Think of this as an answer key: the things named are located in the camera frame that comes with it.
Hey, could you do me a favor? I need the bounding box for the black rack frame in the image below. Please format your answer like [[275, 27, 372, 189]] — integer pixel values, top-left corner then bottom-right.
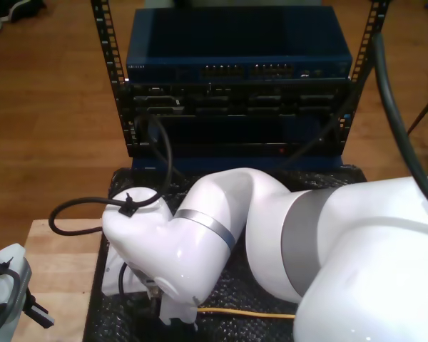
[[90, 0, 392, 158]]

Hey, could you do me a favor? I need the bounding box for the blue base box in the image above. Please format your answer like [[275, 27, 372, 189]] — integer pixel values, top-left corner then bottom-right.
[[131, 155, 344, 172]]

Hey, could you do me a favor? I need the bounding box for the black rack server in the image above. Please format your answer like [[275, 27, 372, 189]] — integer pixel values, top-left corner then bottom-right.
[[128, 82, 350, 117]]

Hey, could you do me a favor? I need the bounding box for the black bubble-wrap mat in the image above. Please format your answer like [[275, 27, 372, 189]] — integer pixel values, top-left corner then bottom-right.
[[81, 165, 368, 342]]

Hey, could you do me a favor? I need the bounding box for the yellow network cable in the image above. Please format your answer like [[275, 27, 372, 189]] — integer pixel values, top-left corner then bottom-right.
[[195, 308, 297, 320]]

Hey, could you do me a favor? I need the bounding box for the blue network switch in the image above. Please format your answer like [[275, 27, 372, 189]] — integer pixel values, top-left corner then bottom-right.
[[125, 6, 353, 83]]

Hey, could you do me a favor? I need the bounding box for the wooden chair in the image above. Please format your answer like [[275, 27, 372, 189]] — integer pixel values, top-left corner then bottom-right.
[[407, 85, 428, 150]]

